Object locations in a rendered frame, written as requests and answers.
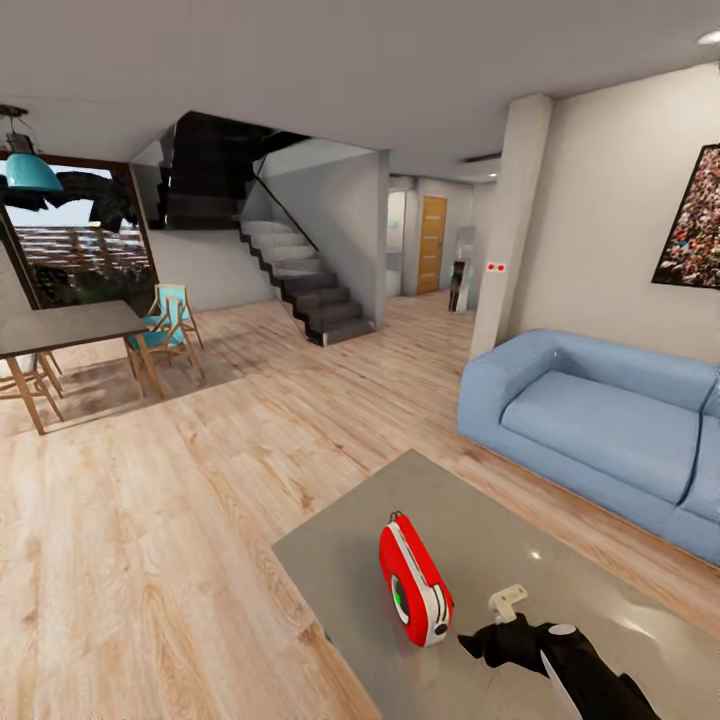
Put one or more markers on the fixed window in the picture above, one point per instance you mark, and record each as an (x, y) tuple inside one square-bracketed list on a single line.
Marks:
[(87, 243)]

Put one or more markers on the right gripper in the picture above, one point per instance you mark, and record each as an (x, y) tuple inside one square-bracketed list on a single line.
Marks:
[(498, 643)]

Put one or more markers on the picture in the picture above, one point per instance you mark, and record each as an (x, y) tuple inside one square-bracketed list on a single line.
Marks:
[(691, 255)]

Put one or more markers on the stairs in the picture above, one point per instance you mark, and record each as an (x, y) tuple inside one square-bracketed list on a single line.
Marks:
[(203, 174)]

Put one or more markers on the door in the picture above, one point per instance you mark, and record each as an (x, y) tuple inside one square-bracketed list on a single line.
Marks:
[(433, 219)]

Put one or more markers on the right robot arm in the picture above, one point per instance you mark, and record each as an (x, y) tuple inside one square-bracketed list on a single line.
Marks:
[(587, 686)]

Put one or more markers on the radio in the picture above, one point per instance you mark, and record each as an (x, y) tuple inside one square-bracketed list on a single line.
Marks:
[(421, 597)]

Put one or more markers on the breakfast table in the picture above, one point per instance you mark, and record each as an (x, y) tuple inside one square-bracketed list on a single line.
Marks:
[(37, 331)]

